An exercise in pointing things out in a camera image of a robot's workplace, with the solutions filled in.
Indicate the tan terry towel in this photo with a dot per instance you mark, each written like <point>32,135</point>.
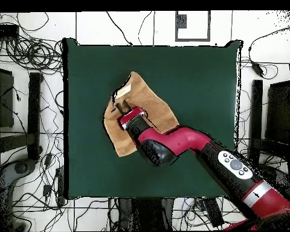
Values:
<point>147,101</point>

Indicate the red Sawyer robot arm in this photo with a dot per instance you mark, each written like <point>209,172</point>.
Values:
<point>178,140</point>

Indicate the flat black box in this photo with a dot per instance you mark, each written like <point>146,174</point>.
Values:
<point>3,30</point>

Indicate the dark green table cloth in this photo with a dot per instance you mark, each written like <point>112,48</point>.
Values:
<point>99,169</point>

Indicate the black stand base bar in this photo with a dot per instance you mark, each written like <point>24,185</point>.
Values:
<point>34,108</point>
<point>257,108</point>

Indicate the black power strip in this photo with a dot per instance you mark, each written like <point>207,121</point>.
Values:
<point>60,186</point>

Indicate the small black adapter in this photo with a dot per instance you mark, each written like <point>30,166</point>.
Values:
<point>47,190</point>

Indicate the dark cabinet box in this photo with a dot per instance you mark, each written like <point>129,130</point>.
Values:
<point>2,96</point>
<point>278,108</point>

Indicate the black rectangular box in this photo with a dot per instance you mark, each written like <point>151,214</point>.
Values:
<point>213,212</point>

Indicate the grey office chair base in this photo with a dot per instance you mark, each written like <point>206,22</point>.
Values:
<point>278,177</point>
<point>4,176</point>

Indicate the black power adapter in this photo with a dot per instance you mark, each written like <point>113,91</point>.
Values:
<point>257,68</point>

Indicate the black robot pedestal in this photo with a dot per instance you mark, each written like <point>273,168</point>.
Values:
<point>147,212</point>

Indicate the grey rectangular frame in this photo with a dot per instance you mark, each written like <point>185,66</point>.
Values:
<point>181,21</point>

